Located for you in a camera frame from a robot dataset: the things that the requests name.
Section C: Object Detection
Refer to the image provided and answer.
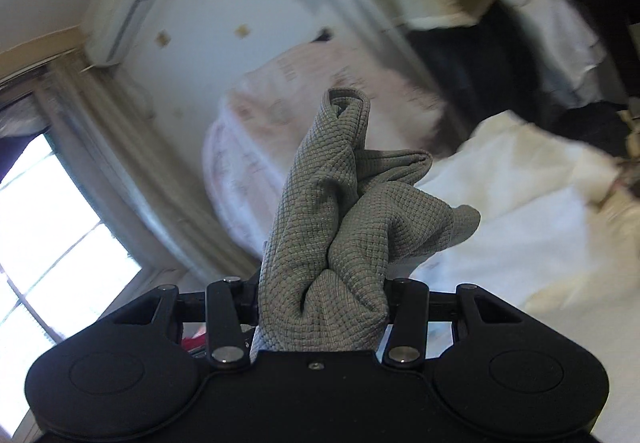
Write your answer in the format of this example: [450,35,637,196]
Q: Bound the dark red garment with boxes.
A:
[181,332,209,356]

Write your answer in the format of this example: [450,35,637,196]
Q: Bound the window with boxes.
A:
[0,88,146,443]

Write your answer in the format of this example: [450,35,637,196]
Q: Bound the grey waffle-knit garment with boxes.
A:
[249,88,482,356]

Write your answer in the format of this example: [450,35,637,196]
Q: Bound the pink printed fleece robe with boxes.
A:
[202,40,446,254]

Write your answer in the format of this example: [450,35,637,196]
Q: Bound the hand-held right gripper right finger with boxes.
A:
[382,278,521,369]

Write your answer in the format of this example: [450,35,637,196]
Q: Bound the pile of white clothes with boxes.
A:
[385,110,640,339]

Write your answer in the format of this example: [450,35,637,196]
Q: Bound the beige curtain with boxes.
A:
[35,56,261,279]

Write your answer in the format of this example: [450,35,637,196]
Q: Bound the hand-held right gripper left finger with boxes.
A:
[114,273,262,370]

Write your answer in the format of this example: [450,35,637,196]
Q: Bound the white wall air conditioner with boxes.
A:
[82,0,178,69]

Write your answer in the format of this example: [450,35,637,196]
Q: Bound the dark hanging clothes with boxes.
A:
[407,0,640,159]

